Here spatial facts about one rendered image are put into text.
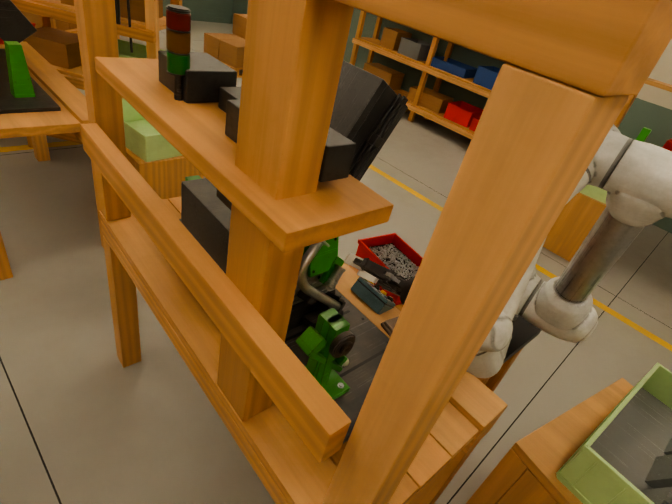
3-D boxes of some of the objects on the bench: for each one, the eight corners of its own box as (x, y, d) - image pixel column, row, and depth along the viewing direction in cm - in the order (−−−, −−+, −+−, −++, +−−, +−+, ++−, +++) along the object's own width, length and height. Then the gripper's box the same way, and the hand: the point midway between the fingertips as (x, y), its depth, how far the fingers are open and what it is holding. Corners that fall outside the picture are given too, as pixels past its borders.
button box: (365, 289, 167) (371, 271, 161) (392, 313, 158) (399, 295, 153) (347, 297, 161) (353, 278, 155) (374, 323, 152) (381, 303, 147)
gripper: (443, 300, 108) (376, 268, 124) (415, 264, 94) (343, 234, 110) (428, 325, 107) (362, 290, 123) (397, 292, 93) (327, 258, 109)
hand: (361, 267), depth 114 cm, fingers open, 7 cm apart
